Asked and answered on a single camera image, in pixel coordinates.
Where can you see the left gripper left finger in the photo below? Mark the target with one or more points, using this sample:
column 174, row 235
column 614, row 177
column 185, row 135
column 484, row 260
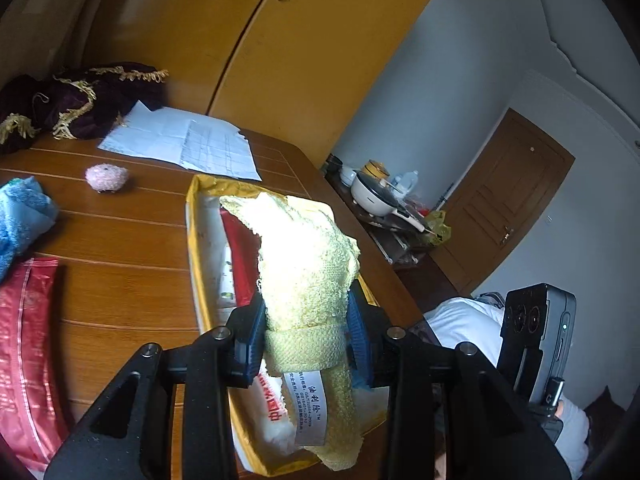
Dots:
column 127, row 432

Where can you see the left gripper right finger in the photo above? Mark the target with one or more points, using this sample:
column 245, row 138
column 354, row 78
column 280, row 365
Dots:
column 489, row 431

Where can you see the white packet red characters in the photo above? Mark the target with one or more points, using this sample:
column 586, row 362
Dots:
column 287, row 414

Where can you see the yellow towel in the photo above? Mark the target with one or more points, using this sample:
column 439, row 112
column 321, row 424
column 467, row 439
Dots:
column 306, row 267

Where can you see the blue towel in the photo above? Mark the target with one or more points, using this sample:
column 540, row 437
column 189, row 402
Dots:
column 26, row 213

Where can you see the white tray yellow tape rim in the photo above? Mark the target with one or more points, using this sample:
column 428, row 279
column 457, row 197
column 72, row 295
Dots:
column 223, row 256

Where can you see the yellow plastic bag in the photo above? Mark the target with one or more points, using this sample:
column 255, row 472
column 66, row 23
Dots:
column 437, row 232

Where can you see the low side table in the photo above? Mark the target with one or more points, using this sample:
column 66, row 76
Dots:
column 403, row 248

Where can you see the brown wooden door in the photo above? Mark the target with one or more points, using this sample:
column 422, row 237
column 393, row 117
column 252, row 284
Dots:
column 503, row 194

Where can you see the clear plastic bottle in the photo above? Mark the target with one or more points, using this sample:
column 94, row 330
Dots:
column 403, row 184

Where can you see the red plastic bag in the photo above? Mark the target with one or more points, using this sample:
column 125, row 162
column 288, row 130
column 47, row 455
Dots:
column 32, row 421

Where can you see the white electric cooking pot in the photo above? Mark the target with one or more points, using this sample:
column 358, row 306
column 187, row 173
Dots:
column 378, row 201

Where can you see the white paper sheets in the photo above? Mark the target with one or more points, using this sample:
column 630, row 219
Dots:
column 191, row 141

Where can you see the pink fuzzy ball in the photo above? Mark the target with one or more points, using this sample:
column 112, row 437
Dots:
column 106, row 178

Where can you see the yellow lidded container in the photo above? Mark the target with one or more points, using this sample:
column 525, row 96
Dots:
column 375, row 169

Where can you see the purple velvet cloth gold fringe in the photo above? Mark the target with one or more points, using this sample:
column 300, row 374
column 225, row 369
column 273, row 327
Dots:
column 76, row 104

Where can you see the yellow wooden wardrobe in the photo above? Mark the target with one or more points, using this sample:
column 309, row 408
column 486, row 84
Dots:
column 296, row 70

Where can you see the beige curtain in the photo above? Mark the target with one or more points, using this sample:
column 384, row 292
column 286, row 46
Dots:
column 38, row 37

